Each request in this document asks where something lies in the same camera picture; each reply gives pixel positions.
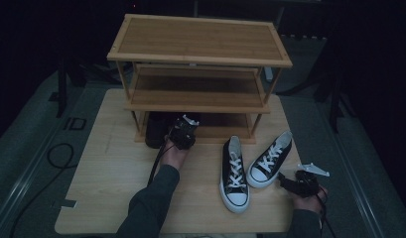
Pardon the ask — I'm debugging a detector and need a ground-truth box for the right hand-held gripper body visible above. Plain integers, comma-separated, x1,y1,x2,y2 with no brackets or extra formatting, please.
291,163,331,199

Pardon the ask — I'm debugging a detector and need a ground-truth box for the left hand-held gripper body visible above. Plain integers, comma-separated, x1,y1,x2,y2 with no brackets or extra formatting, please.
170,114,200,151

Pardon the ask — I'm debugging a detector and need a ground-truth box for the black white canvas sneaker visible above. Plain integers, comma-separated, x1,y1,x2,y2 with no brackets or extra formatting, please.
218,134,251,214
245,130,294,189

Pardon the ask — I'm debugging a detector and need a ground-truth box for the wooden shoe rack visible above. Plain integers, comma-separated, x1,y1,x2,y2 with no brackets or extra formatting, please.
106,13,294,146

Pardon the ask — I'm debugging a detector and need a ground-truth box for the person's right hand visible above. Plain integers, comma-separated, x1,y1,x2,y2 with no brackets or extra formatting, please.
292,187,329,214

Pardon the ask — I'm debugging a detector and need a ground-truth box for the person's left hand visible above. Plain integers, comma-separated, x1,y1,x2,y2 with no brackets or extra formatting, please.
160,137,191,172

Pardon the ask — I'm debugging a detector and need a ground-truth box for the black metal stand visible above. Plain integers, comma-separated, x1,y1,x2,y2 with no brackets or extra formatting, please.
276,62,355,134
48,58,89,118

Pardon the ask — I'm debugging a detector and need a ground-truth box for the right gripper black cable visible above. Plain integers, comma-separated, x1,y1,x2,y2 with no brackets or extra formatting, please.
314,187,338,238

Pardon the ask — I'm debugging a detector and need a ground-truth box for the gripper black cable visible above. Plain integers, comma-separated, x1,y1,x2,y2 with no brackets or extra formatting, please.
147,135,175,186
314,187,338,238

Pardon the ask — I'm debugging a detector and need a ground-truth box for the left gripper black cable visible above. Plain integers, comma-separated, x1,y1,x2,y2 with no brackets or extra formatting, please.
147,135,175,186

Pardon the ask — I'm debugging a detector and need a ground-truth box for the black floor cable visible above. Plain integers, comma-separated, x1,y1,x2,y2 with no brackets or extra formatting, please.
8,142,75,238

